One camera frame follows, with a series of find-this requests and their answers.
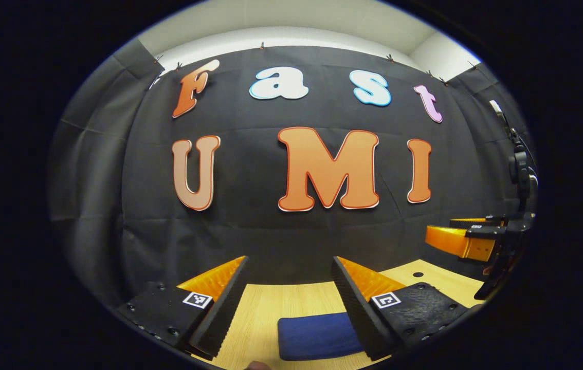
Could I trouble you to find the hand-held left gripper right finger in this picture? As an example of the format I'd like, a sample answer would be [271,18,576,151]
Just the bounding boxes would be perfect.
[331,256,470,362]

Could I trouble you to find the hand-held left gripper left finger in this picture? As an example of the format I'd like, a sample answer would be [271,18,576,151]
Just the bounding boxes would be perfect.
[118,255,250,360]

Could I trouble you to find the black backdrop cloth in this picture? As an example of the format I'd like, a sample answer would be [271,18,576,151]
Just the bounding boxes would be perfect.
[49,39,536,309]

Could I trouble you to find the blue denim jeans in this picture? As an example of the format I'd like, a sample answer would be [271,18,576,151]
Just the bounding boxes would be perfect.
[277,311,366,362]

